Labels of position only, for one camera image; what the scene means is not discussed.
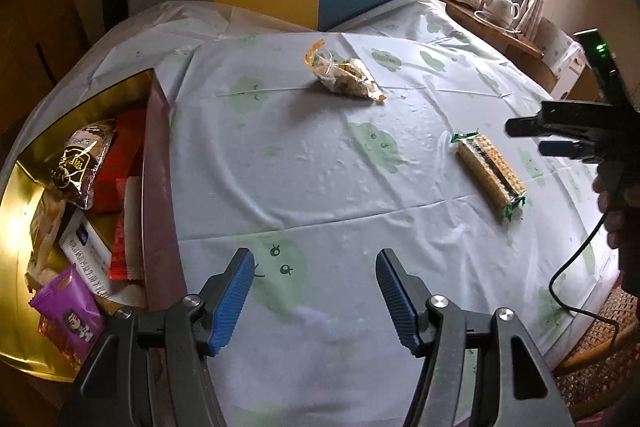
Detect clear white snack packet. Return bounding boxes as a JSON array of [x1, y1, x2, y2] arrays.
[[25, 257, 63, 303]]

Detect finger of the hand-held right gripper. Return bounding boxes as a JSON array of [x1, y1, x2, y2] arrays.
[[538, 140, 599, 163], [505, 101, 613, 140]]

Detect green wafer packet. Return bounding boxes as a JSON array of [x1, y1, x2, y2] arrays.
[[450, 129, 530, 223]]

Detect white packet with blue label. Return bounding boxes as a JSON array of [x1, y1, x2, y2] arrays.
[[59, 209, 115, 303]]

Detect white printed tablecloth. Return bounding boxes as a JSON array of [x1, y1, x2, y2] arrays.
[[0, 0, 621, 427]]

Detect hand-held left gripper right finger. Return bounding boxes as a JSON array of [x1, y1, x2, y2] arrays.
[[375, 249, 576, 427]]

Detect clear bag of snacks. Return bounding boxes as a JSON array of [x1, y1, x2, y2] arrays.
[[302, 39, 388, 104]]

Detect orange snack packet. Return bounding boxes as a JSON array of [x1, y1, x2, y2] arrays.
[[37, 314, 83, 370]]

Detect beige snack packet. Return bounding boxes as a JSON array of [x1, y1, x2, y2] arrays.
[[27, 194, 68, 270]]

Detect red patterned snack packet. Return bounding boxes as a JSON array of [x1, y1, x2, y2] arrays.
[[109, 177, 146, 283]]

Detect brown snack packet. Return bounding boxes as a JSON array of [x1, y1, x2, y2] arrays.
[[50, 119, 118, 210]]

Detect white teapot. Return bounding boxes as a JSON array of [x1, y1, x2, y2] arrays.
[[482, 0, 521, 22]]

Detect wooden cabinet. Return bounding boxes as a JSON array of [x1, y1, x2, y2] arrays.
[[0, 0, 106, 108]]

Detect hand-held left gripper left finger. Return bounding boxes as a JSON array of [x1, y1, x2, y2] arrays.
[[60, 248, 257, 427]]

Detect plain red snack box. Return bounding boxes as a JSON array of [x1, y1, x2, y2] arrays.
[[92, 109, 148, 212]]

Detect wicker chair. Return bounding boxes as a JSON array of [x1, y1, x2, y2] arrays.
[[550, 287, 640, 408]]

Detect person's right hand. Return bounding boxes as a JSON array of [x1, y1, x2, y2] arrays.
[[593, 174, 640, 250]]

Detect purple snack packet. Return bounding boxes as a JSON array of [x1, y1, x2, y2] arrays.
[[29, 266, 107, 370]]

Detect gold gift box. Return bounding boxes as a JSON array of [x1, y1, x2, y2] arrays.
[[0, 68, 183, 383]]

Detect wooden side table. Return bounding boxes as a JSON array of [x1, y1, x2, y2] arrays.
[[417, 0, 561, 90]]

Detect black cable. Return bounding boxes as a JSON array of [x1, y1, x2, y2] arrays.
[[549, 202, 621, 333]]

